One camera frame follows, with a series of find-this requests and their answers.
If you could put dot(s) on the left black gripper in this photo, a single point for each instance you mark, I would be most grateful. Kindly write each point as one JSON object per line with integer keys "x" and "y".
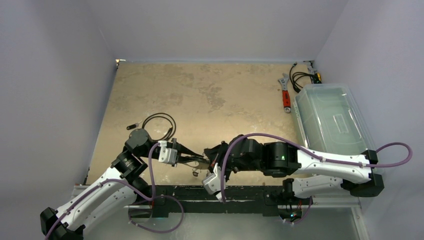
{"x": 183, "y": 149}

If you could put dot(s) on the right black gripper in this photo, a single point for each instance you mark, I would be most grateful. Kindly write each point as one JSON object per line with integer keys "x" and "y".
{"x": 216, "y": 156}

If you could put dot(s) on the metal key organizer ring plate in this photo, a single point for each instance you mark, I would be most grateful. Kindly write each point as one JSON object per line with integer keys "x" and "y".
{"x": 198, "y": 168}

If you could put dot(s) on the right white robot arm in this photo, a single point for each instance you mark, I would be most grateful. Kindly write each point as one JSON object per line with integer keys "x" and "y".
{"x": 306, "y": 172}

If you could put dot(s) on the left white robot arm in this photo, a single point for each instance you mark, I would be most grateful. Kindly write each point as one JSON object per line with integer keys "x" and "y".
{"x": 118, "y": 186}

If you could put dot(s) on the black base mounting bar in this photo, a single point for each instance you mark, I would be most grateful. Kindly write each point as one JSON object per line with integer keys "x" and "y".
{"x": 269, "y": 201}

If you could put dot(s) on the clear plastic storage bin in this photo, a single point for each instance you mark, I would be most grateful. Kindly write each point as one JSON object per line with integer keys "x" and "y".
{"x": 327, "y": 119}

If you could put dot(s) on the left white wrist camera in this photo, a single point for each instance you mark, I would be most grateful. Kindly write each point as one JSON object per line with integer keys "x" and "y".
{"x": 167, "y": 155}

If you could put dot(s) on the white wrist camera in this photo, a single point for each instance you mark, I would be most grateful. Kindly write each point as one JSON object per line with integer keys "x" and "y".
{"x": 212, "y": 183}
{"x": 167, "y": 155}

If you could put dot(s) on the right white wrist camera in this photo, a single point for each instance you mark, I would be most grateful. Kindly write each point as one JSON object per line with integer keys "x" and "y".
{"x": 212, "y": 183}

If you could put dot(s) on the red handled adjustable wrench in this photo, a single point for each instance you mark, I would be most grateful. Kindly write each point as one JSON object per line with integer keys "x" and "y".
{"x": 286, "y": 101}

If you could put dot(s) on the aluminium frame rail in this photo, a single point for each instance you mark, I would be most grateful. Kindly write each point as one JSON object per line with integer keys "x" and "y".
{"x": 143, "y": 209}

